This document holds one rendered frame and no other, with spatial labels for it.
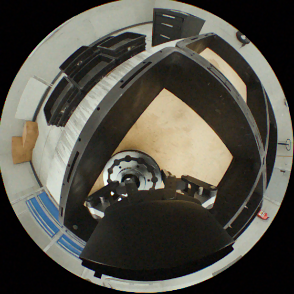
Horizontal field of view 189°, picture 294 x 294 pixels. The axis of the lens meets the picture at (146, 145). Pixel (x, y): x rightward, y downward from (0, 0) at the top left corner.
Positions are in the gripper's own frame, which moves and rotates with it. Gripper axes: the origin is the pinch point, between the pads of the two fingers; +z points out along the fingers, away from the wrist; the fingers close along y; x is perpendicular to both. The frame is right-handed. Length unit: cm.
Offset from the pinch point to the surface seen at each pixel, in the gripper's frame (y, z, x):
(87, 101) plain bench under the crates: -23.3, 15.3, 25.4
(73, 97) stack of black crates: -57, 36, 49
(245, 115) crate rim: 14.6, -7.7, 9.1
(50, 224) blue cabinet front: -162, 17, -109
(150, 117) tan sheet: 1.0, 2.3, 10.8
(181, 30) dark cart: 50, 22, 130
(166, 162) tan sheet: 3.5, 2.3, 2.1
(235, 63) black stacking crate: 42, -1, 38
